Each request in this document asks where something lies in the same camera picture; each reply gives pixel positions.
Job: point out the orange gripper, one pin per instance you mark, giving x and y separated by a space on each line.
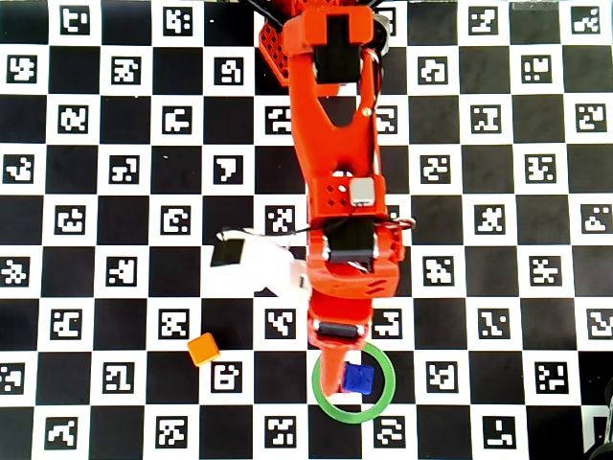
336 330

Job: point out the blue cube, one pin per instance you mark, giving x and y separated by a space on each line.
360 378

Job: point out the orange cube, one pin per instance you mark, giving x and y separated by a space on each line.
203 350

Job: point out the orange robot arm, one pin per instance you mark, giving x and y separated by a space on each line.
325 144

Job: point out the orange robot base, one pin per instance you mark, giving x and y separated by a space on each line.
273 52

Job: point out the black white checkerboard marker mat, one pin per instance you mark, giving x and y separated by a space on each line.
479 287

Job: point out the small silver box module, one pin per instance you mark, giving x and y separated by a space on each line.
363 191

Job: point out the grey duct tape wad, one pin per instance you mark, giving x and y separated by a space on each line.
381 25

